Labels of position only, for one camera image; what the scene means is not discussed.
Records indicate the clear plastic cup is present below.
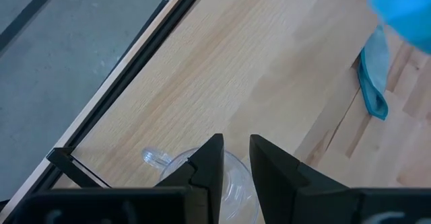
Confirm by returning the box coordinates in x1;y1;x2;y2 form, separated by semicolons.
140;145;261;224

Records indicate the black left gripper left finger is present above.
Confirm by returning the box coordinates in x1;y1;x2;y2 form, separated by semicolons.
154;133;226;224

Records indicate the blue plastic cup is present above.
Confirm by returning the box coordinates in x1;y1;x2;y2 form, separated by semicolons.
367;0;431;55

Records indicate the black metal table frame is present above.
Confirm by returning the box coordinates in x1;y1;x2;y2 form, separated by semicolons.
0;0;212;224

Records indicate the light blue cloth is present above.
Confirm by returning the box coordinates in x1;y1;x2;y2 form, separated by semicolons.
356;24;391;121

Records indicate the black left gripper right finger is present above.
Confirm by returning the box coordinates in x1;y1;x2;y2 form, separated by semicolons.
248;134;360;224

